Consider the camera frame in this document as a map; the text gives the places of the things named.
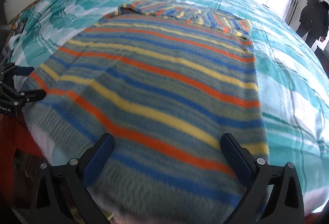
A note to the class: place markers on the striped knit sweater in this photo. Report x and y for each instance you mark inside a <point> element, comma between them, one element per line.
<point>154,85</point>

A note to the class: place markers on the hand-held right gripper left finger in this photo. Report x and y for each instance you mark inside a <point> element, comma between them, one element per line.
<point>99,159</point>

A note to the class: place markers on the teal checked bed blanket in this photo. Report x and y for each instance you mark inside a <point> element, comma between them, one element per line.
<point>282,72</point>

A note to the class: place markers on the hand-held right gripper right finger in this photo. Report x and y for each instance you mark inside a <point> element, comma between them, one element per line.
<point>236,159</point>

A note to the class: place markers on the red cloth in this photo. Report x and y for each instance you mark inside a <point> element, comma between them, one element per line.
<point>12,141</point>

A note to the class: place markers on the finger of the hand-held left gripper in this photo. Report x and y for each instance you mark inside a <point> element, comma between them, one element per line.
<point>33,95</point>
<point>20,71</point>

